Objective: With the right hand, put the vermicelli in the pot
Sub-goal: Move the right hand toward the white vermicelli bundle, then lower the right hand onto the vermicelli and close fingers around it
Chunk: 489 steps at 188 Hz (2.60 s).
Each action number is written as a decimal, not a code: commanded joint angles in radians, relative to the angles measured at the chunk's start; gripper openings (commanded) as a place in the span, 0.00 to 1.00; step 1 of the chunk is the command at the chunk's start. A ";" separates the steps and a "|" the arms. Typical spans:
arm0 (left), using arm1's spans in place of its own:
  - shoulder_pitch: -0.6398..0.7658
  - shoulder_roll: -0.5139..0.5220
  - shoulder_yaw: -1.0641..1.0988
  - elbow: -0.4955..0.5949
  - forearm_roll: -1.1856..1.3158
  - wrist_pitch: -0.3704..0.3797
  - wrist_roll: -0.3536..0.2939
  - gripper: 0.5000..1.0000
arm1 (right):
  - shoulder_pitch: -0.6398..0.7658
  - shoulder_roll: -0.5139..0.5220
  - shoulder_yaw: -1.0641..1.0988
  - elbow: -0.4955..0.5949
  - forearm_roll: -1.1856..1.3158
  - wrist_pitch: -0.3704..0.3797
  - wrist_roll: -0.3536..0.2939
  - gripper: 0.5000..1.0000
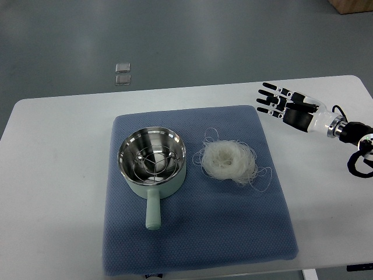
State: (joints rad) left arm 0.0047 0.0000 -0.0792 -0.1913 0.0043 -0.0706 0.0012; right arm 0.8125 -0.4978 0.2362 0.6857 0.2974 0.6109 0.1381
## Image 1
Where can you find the white vermicelli nest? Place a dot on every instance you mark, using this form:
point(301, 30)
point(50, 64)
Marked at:
point(231, 159)

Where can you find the wire steaming rack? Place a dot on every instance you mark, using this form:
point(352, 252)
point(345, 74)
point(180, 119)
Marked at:
point(155, 164)

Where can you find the mint green steel pot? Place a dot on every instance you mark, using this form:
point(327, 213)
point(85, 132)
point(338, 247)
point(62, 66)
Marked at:
point(152, 193)

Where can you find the blue mat label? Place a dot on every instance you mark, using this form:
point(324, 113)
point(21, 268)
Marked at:
point(157, 275)

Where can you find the wooden box corner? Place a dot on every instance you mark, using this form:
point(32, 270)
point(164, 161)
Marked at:
point(345, 7)

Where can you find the upper clear floor plate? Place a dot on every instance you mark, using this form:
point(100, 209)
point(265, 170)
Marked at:
point(123, 67)

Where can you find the white table leg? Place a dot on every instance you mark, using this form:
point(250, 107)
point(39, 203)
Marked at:
point(309, 274)

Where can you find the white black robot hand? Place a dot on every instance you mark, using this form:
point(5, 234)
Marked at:
point(299, 111)

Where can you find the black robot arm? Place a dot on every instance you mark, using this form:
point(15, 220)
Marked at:
point(358, 134)

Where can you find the table control panel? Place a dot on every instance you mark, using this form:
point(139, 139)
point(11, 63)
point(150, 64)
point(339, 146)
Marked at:
point(359, 267)

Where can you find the blue quilted mat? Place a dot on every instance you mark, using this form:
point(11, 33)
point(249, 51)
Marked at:
point(207, 223)

